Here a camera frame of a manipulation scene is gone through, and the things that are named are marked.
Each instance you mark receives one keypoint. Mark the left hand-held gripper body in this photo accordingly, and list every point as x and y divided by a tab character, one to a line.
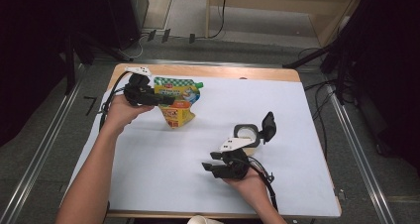
140	90

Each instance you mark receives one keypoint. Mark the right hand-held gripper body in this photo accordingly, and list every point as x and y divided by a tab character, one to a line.
232	166

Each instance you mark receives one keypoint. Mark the green yellow spout pouch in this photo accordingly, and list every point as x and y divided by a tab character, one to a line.
180	116

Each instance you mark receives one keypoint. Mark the clear jar with black lid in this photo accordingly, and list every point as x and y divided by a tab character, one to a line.
246	133

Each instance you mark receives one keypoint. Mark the person's right hand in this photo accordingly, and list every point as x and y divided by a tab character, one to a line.
252	187

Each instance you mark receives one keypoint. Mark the person's left hand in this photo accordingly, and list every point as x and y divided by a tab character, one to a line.
120	113

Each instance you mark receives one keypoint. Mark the white paper sheet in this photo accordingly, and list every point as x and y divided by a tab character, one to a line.
185	171

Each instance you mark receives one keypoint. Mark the white paper cup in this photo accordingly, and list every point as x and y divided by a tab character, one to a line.
201	220

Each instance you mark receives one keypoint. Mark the black stand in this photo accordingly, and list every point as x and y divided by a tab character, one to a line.
70	72

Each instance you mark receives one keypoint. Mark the black cabinet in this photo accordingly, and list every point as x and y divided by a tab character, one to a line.
122	16

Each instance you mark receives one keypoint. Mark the dark curtain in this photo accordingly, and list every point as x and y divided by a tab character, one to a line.
29	52
389	68

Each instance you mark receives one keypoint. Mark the black tripod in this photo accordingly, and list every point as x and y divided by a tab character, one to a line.
307	59

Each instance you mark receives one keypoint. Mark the metal floor rail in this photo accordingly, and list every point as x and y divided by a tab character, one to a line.
198	62
360	158
39	158

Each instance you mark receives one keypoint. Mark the black bracket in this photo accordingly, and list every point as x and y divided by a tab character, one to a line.
165	35
191	38
151	35

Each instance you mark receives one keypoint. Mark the wooden frame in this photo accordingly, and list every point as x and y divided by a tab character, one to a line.
208	19

